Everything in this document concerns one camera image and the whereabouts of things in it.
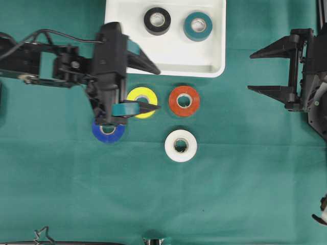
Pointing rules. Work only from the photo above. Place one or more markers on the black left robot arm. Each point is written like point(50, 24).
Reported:
point(37, 61)

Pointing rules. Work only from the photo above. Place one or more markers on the green tape roll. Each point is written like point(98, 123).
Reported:
point(197, 26)

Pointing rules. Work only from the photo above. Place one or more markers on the white tape roll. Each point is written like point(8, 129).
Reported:
point(181, 146)

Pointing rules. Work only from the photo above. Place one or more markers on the blue tape roll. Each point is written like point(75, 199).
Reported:
point(115, 135)

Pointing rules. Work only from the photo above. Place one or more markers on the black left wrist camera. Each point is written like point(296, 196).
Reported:
point(109, 62)

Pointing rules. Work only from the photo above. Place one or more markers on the black tape roll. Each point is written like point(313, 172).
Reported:
point(157, 21)

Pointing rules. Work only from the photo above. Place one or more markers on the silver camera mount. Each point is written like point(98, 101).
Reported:
point(154, 241)

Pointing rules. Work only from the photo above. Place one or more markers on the red tape roll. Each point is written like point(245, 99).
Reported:
point(184, 101)

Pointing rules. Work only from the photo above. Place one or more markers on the bent metal wire clip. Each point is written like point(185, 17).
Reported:
point(43, 232)

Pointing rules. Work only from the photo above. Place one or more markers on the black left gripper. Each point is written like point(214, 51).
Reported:
point(104, 91)

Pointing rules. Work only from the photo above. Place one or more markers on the white connector with cables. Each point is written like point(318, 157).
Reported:
point(321, 219)

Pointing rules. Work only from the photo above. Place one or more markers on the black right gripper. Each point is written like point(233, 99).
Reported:
point(314, 68)

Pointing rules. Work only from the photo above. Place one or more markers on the white plastic case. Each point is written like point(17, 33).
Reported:
point(172, 52)

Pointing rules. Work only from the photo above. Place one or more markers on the yellow tape roll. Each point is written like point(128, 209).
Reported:
point(143, 94)

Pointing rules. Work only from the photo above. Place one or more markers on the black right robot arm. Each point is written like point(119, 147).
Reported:
point(317, 112)

